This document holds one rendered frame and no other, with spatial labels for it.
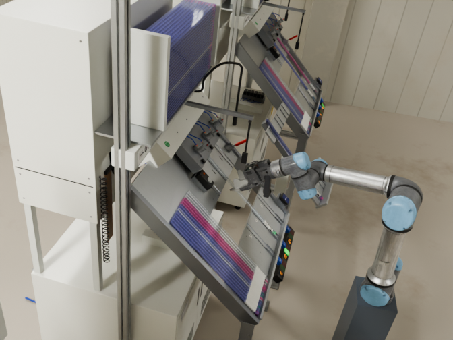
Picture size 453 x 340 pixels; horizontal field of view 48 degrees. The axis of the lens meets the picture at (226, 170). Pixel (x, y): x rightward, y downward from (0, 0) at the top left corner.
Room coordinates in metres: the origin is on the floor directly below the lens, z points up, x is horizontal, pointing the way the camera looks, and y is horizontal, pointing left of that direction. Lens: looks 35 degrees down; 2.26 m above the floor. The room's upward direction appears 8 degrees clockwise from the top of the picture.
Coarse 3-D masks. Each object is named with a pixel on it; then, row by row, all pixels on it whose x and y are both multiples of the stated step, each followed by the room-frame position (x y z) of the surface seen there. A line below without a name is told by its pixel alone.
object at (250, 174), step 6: (252, 162) 1.78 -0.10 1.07; (258, 162) 1.76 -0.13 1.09; (264, 162) 1.73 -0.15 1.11; (270, 162) 1.74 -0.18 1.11; (246, 168) 1.74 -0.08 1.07; (252, 168) 1.72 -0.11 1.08; (258, 168) 1.74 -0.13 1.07; (264, 168) 1.72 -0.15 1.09; (246, 174) 1.71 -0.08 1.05; (252, 174) 1.71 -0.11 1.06; (258, 174) 1.72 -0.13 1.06; (264, 174) 1.72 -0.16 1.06; (270, 174) 1.69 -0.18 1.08; (252, 180) 1.71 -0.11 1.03; (258, 180) 1.70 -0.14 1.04
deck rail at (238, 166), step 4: (220, 136) 1.97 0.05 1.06; (224, 136) 1.98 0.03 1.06; (224, 140) 1.96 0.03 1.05; (228, 140) 1.97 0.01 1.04; (236, 152) 1.95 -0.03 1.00; (240, 156) 1.95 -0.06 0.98; (240, 160) 1.95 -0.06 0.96; (236, 164) 1.95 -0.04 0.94; (240, 164) 1.95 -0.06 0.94; (244, 164) 1.94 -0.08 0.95; (236, 168) 1.95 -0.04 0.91; (240, 168) 1.95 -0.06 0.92; (244, 168) 1.94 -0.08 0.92; (260, 184) 1.93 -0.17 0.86; (252, 188) 1.93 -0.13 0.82; (256, 188) 1.93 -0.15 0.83; (256, 192) 1.93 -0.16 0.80; (272, 196) 1.91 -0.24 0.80; (276, 200) 1.91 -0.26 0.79; (280, 208) 1.90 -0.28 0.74; (284, 208) 1.91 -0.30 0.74; (284, 212) 1.90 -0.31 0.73
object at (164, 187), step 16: (224, 144) 1.95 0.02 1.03; (176, 160) 1.62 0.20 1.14; (208, 160) 1.77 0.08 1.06; (224, 160) 1.86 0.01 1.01; (144, 176) 1.43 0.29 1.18; (160, 176) 1.49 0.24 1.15; (176, 176) 1.55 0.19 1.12; (192, 176) 1.62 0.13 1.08; (144, 192) 1.37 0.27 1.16; (160, 192) 1.42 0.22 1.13; (176, 192) 1.48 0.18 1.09; (192, 192) 1.54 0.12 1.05; (208, 192) 1.61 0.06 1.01; (160, 208) 1.36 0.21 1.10; (176, 208) 1.42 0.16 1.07; (208, 208) 1.54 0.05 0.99
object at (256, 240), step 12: (264, 204) 1.83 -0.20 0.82; (276, 204) 1.90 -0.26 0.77; (252, 216) 1.70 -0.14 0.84; (264, 216) 1.77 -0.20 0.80; (276, 216) 1.84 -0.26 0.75; (252, 228) 1.64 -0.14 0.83; (264, 228) 1.70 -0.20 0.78; (276, 228) 1.77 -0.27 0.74; (240, 240) 1.53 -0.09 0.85; (252, 240) 1.58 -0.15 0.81; (264, 240) 1.64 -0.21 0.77; (276, 240) 1.70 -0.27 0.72; (252, 252) 1.52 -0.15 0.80; (264, 252) 1.58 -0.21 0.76; (264, 264) 1.52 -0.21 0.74
